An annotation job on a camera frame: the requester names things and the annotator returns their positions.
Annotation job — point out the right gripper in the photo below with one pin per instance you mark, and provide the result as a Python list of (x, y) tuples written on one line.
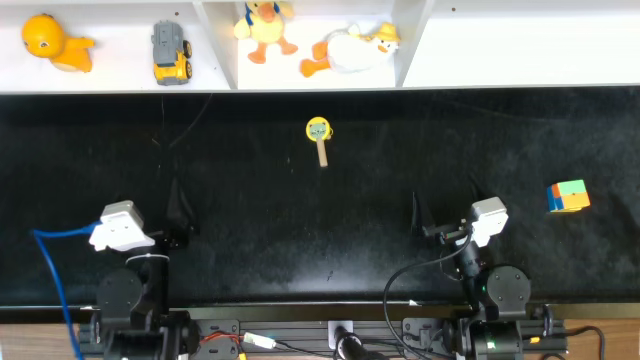
[(447, 231)]

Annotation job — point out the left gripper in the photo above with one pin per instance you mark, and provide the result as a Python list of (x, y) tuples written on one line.
[(172, 240)]

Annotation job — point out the many-coloured puzzle cube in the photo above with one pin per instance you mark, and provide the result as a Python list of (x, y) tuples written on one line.
[(569, 196)]

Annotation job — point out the yellow rattle drum toy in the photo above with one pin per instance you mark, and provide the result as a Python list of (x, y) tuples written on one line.
[(318, 130)]

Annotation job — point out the grey and yellow toy truck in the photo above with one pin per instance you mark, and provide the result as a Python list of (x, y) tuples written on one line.
[(170, 55)]

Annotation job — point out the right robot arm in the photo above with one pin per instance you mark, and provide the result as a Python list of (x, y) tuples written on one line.
[(507, 290)]

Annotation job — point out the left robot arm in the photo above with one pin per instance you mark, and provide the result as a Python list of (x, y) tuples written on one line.
[(135, 300)]

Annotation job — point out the white shelf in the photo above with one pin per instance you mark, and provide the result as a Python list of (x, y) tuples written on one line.
[(115, 60)]

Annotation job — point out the white plush duck, yellow hat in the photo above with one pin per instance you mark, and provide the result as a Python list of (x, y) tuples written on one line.
[(352, 52)]

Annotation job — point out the yellow rubber duck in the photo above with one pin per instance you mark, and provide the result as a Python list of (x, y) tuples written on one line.
[(47, 37)]

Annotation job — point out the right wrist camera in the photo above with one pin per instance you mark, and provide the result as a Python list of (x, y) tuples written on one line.
[(487, 217)]

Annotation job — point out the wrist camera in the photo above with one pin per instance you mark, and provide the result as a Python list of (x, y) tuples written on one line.
[(487, 217), (120, 227)]

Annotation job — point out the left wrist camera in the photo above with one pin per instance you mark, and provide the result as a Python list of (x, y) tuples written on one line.
[(120, 227)]

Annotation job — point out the mounting rail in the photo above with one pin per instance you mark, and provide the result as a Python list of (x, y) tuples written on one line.
[(300, 340)]

